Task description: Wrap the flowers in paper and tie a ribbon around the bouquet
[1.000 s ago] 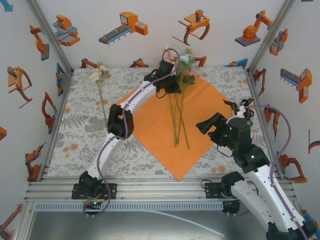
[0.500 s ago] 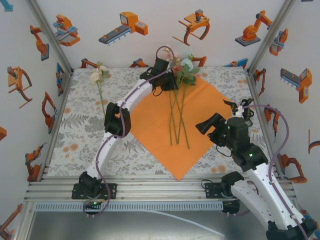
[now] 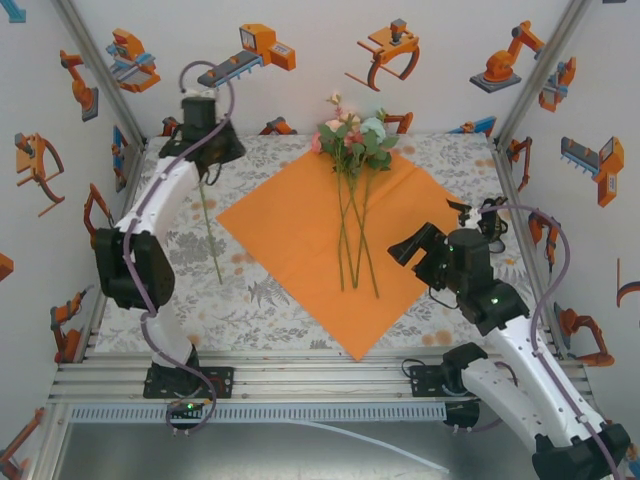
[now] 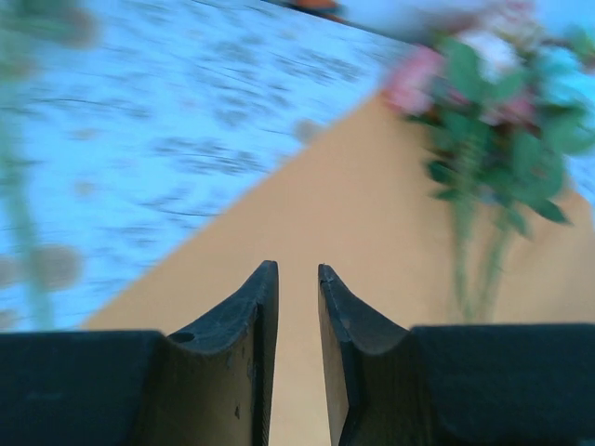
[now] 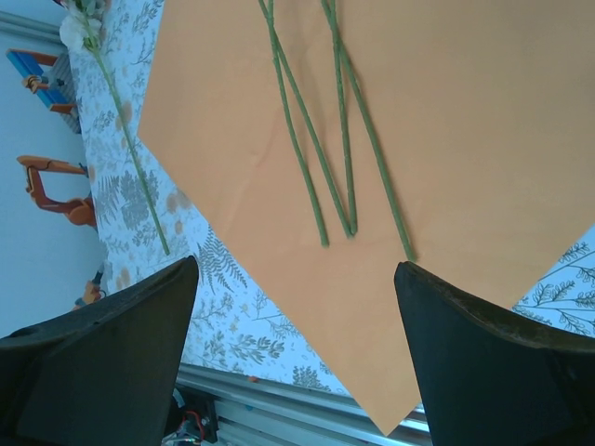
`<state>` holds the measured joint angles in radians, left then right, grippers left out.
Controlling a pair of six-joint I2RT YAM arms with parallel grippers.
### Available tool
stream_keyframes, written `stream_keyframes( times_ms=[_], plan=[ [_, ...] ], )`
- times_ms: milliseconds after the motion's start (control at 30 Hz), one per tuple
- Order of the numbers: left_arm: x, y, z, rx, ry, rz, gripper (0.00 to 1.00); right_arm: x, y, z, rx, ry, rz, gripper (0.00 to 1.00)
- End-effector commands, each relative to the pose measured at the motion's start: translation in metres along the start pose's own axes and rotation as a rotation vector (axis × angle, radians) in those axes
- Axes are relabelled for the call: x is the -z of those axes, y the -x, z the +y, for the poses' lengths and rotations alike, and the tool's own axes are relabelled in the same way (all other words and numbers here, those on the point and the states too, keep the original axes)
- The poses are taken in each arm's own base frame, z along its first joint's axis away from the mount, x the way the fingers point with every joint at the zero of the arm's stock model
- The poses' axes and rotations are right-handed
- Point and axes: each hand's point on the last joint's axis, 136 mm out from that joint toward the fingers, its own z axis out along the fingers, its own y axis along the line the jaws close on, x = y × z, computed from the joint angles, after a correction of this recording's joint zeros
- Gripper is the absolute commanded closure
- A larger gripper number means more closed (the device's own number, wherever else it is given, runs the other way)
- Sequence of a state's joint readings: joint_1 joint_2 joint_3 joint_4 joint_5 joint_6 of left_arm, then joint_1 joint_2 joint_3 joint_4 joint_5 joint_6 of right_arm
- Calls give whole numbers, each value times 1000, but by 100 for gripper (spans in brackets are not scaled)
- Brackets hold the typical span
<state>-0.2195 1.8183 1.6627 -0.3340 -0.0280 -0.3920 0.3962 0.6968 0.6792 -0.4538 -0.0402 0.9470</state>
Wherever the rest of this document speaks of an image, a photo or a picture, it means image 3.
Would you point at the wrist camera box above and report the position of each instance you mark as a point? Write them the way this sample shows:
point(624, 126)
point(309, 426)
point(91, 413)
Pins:
point(197, 93)
point(469, 219)

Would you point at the blue fake flower stem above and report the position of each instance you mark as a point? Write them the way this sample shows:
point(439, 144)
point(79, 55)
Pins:
point(374, 127)

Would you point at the aluminium side rail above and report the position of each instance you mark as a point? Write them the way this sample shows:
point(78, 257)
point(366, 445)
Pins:
point(131, 185)
point(507, 170)

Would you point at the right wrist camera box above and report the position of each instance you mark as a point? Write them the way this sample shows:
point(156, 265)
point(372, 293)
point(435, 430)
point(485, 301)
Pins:
point(469, 219)

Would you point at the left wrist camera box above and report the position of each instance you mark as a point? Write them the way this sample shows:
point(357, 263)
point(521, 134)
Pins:
point(197, 93)

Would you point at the deep pink fake flower stem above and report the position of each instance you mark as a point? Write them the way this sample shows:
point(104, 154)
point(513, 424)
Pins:
point(356, 139)

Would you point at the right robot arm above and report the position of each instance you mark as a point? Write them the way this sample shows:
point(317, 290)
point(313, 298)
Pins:
point(525, 390)

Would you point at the black printed ribbon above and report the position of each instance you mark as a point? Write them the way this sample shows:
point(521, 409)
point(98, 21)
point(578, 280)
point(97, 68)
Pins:
point(495, 227)

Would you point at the thin white plastic strip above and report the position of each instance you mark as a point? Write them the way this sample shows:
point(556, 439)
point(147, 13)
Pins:
point(425, 461)

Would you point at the wide aluminium frame rail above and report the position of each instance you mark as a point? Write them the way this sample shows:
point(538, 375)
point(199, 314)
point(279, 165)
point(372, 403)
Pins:
point(320, 380)

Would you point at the aluminium frame post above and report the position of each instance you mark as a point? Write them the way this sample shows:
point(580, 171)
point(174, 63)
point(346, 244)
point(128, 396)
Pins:
point(104, 75)
point(539, 75)

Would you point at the black circuit board green light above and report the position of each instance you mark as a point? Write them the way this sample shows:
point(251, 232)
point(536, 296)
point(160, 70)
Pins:
point(187, 410)

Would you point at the orange wrapping paper sheet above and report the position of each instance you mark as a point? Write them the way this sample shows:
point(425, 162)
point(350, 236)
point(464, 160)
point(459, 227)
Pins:
point(290, 235)

